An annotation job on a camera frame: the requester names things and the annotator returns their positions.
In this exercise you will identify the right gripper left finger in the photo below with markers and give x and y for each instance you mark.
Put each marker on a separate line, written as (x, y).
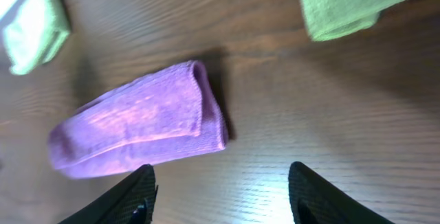
(131, 201)

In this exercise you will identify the folded green cloth left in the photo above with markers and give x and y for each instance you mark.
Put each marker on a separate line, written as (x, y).
(36, 34)

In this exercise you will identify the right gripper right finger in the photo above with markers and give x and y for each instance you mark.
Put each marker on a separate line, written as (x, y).
(314, 200)

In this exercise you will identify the purple cloth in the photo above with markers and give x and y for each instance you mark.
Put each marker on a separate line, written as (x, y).
(168, 115)

